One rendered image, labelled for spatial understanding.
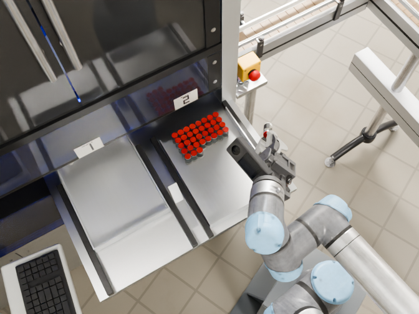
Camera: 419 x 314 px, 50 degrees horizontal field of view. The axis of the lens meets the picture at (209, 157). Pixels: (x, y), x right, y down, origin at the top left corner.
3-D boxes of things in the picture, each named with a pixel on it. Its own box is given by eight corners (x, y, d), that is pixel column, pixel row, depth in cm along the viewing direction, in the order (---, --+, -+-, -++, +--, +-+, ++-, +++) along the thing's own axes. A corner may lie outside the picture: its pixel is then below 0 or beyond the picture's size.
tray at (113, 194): (55, 166, 151) (51, 161, 148) (125, 131, 156) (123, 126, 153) (96, 252, 138) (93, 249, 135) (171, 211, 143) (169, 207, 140)
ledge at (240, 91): (217, 72, 168) (217, 69, 167) (246, 58, 171) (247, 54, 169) (237, 99, 163) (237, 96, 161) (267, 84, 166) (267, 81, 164)
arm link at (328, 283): (353, 292, 130) (367, 283, 118) (320, 322, 127) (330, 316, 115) (325, 259, 134) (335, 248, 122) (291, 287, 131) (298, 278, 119)
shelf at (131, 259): (43, 175, 152) (41, 172, 150) (221, 86, 166) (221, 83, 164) (101, 303, 133) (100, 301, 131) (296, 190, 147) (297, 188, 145)
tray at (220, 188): (160, 145, 153) (159, 140, 150) (226, 111, 158) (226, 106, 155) (210, 228, 140) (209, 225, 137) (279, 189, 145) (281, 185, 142)
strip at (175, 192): (169, 193, 146) (167, 186, 140) (178, 189, 146) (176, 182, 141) (190, 229, 140) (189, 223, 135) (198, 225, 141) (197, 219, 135)
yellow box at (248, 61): (231, 68, 157) (232, 55, 150) (249, 60, 158) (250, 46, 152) (242, 83, 154) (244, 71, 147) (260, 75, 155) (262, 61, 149)
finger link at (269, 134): (284, 141, 116) (281, 165, 109) (267, 128, 115) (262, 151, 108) (292, 134, 114) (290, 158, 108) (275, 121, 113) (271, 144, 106)
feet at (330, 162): (320, 159, 246) (326, 148, 234) (392, 119, 256) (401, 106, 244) (330, 171, 243) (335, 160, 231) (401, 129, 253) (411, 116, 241)
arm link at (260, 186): (241, 204, 97) (266, 184, 92) (243, 190, 101) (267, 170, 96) (268, 222, 99) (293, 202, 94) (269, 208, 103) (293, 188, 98)
